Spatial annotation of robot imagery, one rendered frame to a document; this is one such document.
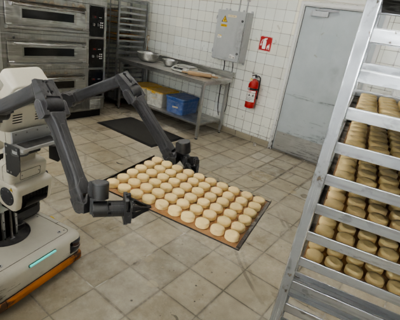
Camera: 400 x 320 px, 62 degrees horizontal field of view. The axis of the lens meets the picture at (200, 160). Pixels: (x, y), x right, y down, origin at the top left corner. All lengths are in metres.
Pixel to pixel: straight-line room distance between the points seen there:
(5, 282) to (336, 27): 4.38
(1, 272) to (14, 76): 1.03
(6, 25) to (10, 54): 0.34
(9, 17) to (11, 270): 3.29
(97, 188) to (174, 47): 5.16
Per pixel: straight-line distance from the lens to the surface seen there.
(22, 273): 2.19
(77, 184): 1.25
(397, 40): 0.88
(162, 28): 6.40
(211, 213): 1.24
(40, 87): 1.34
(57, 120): 1.30
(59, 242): 2.31
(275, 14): 5.18
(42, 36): 4.99
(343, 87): 0.86
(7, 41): 4.78
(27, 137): 1.88
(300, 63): 5.01
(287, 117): 5.11
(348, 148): 0.91
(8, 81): 1.77
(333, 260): 1.11
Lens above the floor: 1.66
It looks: 22 degrees down
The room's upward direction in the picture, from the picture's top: 9 degrees clockwise
